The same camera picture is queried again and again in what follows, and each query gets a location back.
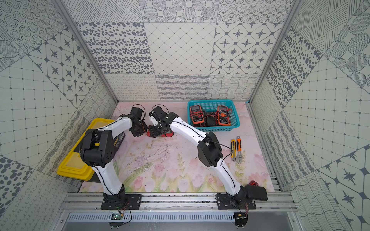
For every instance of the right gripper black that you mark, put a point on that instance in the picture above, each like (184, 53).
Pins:
(153, 132)

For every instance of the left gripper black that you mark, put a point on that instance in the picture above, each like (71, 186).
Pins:
(141, 128)

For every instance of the red multimeter face down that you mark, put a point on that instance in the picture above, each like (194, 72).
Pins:
(166, 135)

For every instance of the orange multimeter face down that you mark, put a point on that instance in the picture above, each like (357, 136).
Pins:
(197, 115)

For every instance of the small black multimeter face down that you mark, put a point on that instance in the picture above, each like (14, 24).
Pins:
(210, 121)

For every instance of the orange Victor multimeter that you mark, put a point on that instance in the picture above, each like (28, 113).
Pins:
(223, 116)

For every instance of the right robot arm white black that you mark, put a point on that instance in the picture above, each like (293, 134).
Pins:
(209, 153)

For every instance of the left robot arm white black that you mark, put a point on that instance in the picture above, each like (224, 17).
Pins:
(99, 147)

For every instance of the teal plastic basket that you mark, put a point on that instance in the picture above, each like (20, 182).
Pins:
(210, 107)

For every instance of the yellow black utility knife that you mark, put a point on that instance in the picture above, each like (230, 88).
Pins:
(233, 147)

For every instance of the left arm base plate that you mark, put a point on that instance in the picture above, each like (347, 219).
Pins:
(130, 200)

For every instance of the orange handled wrench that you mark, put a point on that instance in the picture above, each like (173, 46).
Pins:
(239, 156)

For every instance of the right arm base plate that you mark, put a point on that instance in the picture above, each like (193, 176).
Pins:
(226, 201)

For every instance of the aluminium mounting rail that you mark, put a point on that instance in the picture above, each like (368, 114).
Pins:
(175, 202)

